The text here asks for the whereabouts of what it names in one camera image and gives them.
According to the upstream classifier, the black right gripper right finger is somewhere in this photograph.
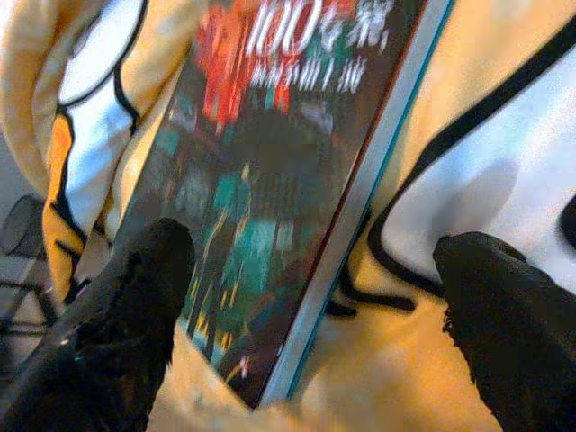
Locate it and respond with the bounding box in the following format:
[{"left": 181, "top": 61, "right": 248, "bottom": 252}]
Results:
[{"left": 432, "top": 231, "right": 576, "bottom": 432}]

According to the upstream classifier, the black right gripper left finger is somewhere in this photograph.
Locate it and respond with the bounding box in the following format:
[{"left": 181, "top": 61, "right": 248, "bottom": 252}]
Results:
[{"left": 0, "top": 217, "right": 197, "bottom": 432}]

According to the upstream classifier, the orange cartoon print blanket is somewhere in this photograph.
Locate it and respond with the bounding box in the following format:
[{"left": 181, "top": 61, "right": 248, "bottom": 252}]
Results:
[{"left": 0, "top": 0, "right": 576, "bottom": 432}]

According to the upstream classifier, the dark book with red cover art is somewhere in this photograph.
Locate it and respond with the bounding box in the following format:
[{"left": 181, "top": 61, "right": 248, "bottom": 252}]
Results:
[{"left": 96, "top": 0, "right": 455, "bottom": 410}]

